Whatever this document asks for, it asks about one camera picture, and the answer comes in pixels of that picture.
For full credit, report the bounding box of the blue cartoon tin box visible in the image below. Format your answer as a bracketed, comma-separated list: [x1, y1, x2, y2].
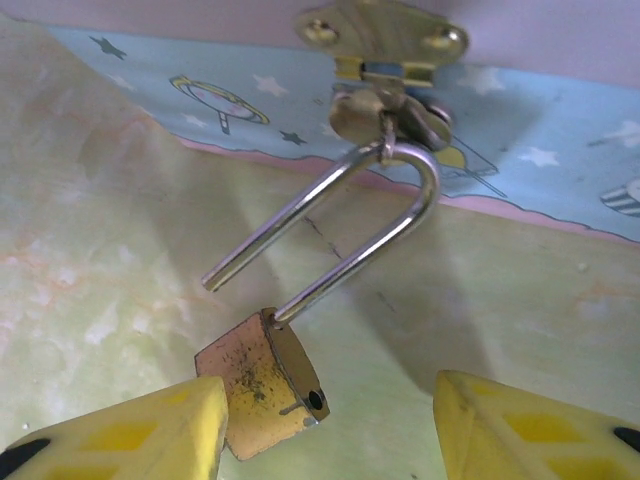
[0, 0, 640, 247]

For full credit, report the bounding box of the brass padlock with steel shackle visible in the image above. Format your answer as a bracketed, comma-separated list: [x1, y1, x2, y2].
[193, 139, 443, 463]

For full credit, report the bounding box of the gold metal hasp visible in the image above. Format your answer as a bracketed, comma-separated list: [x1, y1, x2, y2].
[293, 0, 472, 152]

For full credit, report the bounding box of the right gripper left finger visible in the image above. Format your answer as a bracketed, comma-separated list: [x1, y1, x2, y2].
[0, 374, 230, 480]

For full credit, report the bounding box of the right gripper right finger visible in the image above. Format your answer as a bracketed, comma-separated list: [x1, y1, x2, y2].
[432, 369, 640, 480]

